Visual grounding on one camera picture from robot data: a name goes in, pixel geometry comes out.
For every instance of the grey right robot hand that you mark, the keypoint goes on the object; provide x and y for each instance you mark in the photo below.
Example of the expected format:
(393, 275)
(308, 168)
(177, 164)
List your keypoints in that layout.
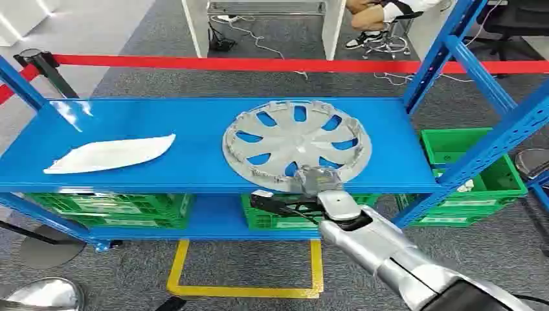
(318, 181)

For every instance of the silver plastic wheel hubcap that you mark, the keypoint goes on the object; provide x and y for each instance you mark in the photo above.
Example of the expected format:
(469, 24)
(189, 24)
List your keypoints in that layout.
(296, 141)

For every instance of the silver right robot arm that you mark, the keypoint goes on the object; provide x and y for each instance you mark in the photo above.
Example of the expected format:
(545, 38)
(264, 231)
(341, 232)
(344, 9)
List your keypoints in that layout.
(386, 253)

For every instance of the green plastic crate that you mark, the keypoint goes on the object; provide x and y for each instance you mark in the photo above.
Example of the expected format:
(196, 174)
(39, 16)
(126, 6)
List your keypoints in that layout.
(128, 222)
(497, 180)
(107, 202)
(266, 216)
(433, 219)

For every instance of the long red barrier belt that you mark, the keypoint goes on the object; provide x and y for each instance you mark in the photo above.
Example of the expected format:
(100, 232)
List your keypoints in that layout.
(257, 64)

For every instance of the blue metal shelf rack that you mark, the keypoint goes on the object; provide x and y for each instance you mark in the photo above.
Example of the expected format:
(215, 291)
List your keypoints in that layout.
(171, 171)

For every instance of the white part in crate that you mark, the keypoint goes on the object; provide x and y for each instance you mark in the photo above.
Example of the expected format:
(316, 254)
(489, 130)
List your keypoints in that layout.
(466, 186)

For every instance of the white desk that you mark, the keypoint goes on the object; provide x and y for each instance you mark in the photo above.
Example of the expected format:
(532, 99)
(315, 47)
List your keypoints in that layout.
(334, 25)

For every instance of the chrome stool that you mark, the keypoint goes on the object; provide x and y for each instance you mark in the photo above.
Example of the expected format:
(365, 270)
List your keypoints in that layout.
(392, 43)

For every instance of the black power adapter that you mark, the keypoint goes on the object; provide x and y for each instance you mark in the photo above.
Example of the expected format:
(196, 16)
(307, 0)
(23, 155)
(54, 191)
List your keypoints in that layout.
(221, 43)

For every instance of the person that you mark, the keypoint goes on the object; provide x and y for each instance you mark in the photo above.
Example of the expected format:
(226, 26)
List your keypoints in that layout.
(373, 17)

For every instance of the white curved plastic part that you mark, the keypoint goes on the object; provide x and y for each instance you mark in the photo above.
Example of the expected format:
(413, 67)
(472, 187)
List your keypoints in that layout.
(111, 154)

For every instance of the chrome dome stanchion base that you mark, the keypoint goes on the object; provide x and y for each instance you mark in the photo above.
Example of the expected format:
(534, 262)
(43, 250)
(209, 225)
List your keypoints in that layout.
(534, 163)
(43, 296)

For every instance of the black office chair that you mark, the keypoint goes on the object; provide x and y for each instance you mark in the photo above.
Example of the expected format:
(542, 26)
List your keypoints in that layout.
(514, 19)

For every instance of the dark round stanchion base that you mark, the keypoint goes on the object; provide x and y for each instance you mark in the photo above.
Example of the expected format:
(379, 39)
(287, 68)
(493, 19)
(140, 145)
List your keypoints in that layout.
(51, 251)

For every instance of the short red barrier belt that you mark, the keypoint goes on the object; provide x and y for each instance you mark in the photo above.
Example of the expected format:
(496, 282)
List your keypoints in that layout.
(17, 83)

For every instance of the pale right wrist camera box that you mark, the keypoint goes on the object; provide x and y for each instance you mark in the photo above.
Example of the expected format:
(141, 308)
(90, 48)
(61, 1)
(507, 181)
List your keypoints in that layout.
(339, 206)

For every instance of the black stanchion post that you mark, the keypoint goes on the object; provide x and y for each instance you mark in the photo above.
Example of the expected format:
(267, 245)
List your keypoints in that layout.
(49, 71)

